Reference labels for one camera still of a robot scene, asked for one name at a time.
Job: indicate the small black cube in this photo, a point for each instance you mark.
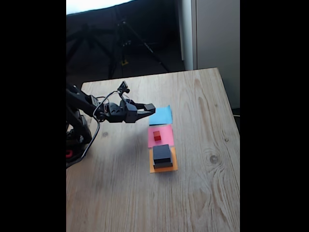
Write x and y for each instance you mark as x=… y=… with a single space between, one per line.
x=150 y=108

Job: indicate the small red cube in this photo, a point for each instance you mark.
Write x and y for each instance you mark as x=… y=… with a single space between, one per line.
x=157 y=135

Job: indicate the blue paper sheet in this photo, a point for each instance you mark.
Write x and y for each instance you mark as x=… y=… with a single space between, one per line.
x=163 y=116

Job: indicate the pink paper sheet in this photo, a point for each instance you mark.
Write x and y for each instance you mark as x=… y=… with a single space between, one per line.
x=166 y=137

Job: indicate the medium black cube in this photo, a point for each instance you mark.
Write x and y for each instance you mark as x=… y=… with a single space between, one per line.
x=161 y=153

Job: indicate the large grey cube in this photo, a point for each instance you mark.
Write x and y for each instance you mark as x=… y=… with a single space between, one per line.
x=163 y=165

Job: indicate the orange paper sheet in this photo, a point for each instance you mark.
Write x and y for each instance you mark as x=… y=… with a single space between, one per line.
x=175 y=164

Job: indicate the black tripod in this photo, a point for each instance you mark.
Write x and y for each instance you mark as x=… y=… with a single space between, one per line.
x=125 y=43

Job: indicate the red table clamp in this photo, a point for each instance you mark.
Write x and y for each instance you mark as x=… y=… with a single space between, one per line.
x=69 y=154

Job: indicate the black light stand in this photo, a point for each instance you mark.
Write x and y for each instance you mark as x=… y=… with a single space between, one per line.
x=93 y=44

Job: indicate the white cabinet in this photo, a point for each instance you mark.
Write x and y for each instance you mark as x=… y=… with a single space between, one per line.
x=217 y=36

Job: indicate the bright white light panel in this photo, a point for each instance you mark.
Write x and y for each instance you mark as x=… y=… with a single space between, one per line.
x=91 y=4

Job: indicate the small gripper camera board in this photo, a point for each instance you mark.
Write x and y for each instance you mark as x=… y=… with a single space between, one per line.
x=123 y=87

